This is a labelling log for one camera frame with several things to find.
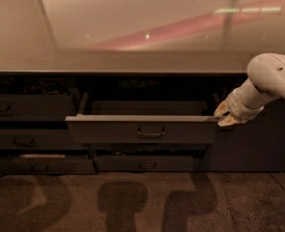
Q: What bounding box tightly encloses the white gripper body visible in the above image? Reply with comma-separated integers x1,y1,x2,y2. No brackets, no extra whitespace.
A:
226,90,264,124

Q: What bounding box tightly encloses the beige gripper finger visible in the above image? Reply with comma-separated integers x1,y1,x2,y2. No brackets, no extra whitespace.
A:
214,101,229,118
217,114,241,128

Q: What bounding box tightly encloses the dark drawer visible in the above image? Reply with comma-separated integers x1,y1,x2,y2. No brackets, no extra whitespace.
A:
0,94,75,122
89,143,210,151
65,92,219,145
0,130,88,150
0,155,97,175
94,156,202,172

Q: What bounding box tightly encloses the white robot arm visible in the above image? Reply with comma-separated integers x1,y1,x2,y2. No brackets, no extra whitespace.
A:
214,53,285,127

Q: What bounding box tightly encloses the dark clutter in drawer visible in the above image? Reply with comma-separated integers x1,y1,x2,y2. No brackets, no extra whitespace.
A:
0,76,68,95

